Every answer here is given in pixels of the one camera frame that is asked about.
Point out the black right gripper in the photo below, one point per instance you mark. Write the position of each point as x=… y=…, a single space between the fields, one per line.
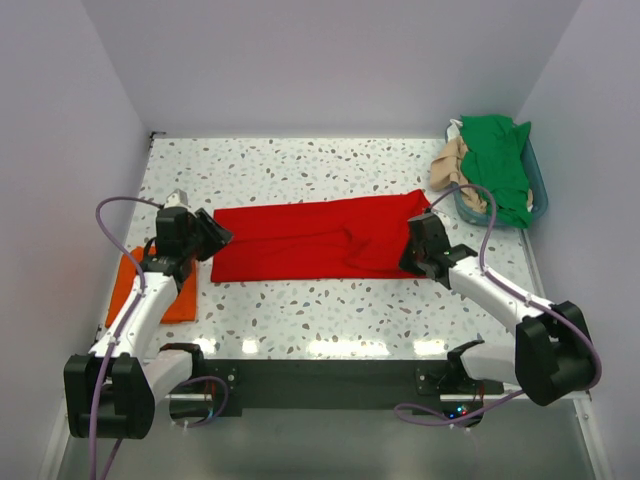
x=403 y=259

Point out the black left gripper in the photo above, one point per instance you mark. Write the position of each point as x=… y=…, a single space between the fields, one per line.
x=215 y=234

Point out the red t shirt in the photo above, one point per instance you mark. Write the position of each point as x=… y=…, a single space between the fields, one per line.
x=355 y=238

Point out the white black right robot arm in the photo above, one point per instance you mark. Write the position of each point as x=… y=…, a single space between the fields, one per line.
x=552 y=354

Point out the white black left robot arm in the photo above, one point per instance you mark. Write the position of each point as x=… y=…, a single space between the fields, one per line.
x=110 y=392

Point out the folded orange t shirt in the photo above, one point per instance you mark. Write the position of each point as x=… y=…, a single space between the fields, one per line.
x=183 y=309

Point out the beige t shirt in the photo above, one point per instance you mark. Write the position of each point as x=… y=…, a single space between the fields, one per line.
x=446 y=170

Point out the white cloth in basket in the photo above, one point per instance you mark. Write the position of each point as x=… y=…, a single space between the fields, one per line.
x=453 y=129

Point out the green t shirt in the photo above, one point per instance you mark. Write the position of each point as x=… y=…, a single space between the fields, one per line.
x=493 y=162

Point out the blue laundry basket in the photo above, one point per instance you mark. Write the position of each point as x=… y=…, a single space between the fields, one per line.
x=539 y=201

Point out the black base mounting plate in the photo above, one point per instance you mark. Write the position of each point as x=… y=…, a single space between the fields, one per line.
x=326 y=385

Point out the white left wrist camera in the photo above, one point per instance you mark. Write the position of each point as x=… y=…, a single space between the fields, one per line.
x=178 y=198

